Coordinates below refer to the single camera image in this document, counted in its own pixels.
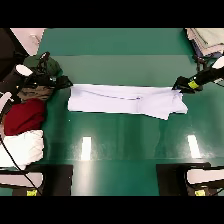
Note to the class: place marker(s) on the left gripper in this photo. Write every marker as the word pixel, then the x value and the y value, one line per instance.
pixel 63 82

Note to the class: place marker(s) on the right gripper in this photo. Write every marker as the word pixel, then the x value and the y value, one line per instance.
pixel 186 84

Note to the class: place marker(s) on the white T-shirt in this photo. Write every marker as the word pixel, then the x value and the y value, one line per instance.
pixel 126 100

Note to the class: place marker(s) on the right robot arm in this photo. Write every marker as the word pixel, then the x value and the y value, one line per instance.
pixel 209 75

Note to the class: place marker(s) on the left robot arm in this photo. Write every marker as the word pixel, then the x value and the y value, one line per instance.
pixel 24 70

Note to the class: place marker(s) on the brown garment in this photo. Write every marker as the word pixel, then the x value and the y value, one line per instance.
pixel 33 94

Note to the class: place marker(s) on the purple garment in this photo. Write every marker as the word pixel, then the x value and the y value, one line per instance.
pixel 204 53

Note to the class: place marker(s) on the green garment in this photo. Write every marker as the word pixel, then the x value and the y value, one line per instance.
pixel 33 62

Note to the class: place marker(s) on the red garment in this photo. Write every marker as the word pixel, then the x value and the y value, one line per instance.
pixel 25 116

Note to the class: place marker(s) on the cream garment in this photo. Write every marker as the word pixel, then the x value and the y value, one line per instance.
pixel 208 36

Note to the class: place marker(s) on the white garment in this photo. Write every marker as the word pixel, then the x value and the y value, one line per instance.
pixel 23 148

